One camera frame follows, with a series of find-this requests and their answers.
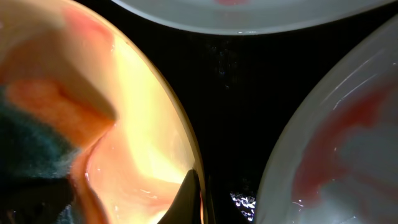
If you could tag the black round tray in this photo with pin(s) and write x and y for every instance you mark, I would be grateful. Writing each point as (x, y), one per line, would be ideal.
(239, 92)

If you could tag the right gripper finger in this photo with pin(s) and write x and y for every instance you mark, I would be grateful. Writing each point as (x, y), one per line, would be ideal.
(186, 206)

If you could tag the yellow plate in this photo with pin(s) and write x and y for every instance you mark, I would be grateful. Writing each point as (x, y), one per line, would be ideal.
(139, 165)

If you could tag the light blue plate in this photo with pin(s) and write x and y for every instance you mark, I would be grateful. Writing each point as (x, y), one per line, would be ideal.
(336, 159)
(246, 17)

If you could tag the green scrubbing sponge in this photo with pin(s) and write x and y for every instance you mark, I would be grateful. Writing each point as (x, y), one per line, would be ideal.
(46, 141)

